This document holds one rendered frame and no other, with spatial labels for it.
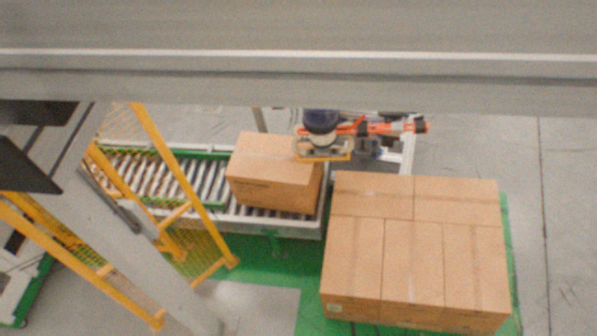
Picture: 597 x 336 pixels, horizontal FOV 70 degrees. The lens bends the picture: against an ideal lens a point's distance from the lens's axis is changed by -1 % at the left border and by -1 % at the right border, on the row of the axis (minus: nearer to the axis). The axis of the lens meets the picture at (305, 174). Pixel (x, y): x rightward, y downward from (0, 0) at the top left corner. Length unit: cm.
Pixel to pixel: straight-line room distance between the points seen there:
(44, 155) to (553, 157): 426
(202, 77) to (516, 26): 20
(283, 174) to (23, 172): 250
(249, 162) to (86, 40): 274
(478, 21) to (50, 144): 42
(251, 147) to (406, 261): 134
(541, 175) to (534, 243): 68
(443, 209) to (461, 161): 105
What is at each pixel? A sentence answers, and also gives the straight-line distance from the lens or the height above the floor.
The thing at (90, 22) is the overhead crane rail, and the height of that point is 316.
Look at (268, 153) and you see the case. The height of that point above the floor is 95.
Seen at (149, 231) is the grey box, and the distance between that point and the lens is 223.
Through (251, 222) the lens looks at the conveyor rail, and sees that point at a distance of 320.
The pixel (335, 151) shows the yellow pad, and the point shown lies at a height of 117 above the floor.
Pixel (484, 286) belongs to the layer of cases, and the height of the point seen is 54.
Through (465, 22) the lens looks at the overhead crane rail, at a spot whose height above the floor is 316.
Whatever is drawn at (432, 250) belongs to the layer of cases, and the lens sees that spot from 310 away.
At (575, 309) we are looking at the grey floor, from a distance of 382.
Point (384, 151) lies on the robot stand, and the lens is 392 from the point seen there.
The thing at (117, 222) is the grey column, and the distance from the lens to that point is 207.
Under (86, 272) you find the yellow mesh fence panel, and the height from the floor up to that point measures 112.
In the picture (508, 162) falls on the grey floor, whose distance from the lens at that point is 432.
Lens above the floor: 332
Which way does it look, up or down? 54 degrees down
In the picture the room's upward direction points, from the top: 11 degrees counter-clockwise
